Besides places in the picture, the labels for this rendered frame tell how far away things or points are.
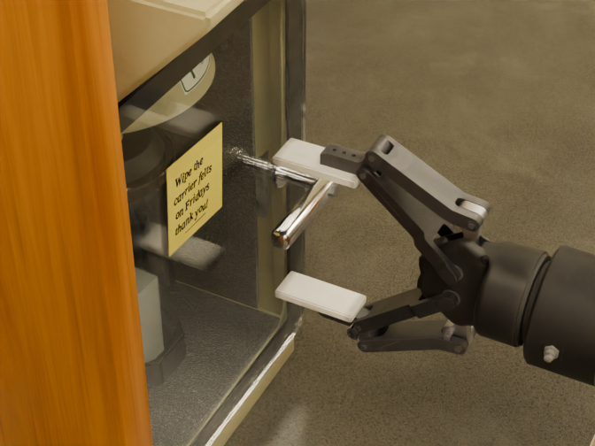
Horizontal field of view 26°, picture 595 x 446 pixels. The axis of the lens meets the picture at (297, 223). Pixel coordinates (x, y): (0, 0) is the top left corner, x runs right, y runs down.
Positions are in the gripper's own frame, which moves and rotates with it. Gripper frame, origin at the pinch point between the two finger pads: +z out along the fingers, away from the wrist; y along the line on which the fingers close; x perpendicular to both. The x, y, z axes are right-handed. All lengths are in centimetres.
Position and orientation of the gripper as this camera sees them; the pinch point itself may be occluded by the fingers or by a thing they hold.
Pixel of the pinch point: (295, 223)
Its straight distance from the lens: 102.8
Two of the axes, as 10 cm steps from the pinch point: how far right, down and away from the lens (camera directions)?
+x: -4.6, 5.6, -6.9
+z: -8.9, -2.9, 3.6
